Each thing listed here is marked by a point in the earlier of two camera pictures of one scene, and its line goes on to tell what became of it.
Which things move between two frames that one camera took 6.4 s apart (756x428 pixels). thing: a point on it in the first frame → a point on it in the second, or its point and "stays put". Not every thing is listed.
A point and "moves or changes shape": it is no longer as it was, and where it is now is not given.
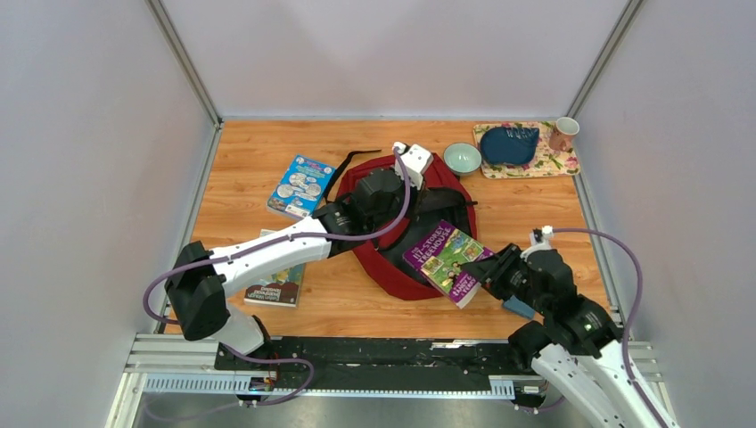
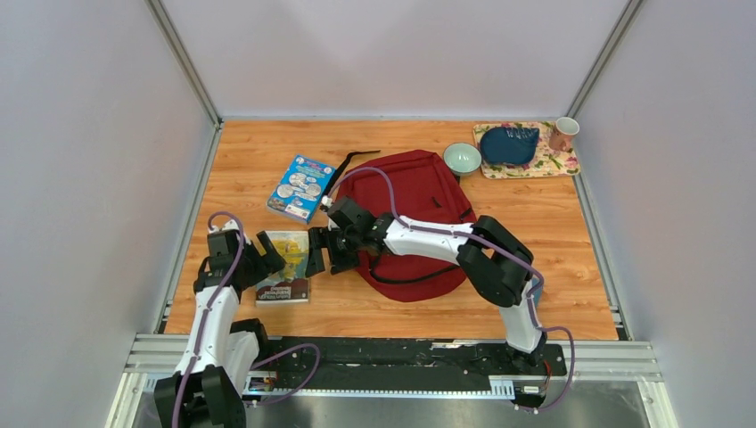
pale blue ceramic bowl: (462, 159) stays put
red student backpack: (442, 196) moves or changes shape
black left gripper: (403, 185) → (267, 264)
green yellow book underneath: (283, 289) stays put
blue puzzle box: (301, 188) stays put
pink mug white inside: (562, 135) stays put
